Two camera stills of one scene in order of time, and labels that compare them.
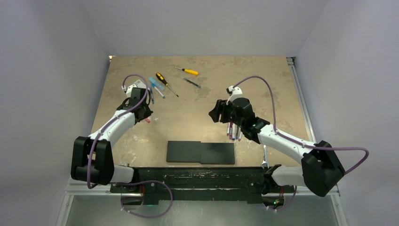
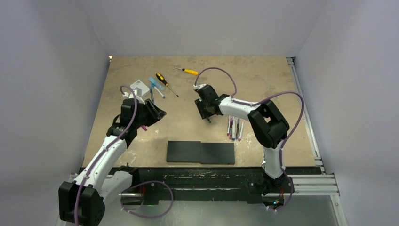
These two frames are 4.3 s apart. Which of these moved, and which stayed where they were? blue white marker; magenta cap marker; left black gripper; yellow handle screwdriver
Moved: left black gripper
Stayed: yellow handle screwdriver; magenta cap marker; blue white marker
